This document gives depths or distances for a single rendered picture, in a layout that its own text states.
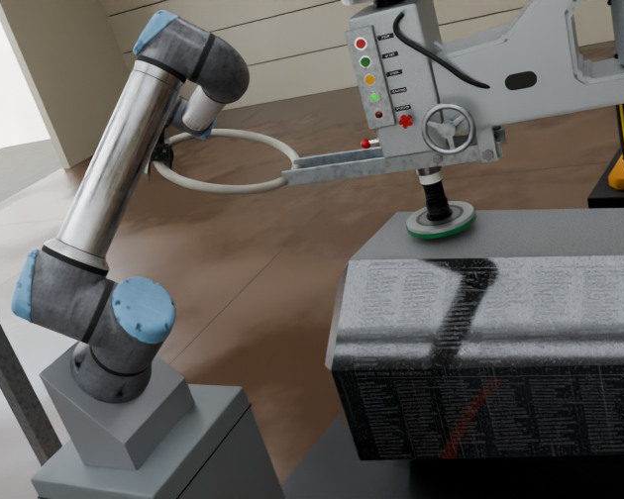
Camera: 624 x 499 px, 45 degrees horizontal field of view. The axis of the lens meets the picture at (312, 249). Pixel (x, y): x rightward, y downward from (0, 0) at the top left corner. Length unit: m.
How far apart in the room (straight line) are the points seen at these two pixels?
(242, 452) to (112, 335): 0.51
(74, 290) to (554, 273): 1.24
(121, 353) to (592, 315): 1.18
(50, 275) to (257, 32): 8.07
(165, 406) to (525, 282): 1.01
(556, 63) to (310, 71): 7.38
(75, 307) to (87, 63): 8.81
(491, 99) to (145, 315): 1.10
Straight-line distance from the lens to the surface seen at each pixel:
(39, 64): 9.87
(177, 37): 1.73
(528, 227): 2.36
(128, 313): 1.66
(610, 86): 2.15
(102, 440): 1.86
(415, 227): 2.38
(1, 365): 3.06
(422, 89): 2.18
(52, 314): 1.70
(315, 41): 9.26
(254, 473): 2.06
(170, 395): 1.93
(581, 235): 2.26
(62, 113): 9.96
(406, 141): 2.24
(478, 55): 2.14
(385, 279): 2.34
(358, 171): 2.36
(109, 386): 1.82
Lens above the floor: 1.85
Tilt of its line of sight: 22 degrees down
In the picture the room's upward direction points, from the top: 17 degrees counter-clockwise
